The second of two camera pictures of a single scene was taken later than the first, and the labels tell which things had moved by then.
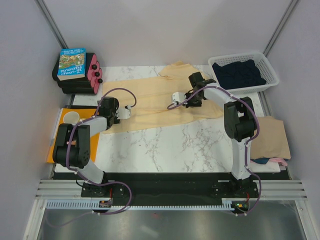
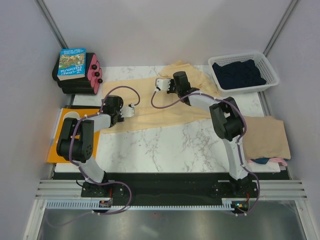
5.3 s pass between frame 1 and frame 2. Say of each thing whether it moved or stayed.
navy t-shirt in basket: stayed
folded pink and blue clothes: stayed
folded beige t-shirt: stayed
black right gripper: moved
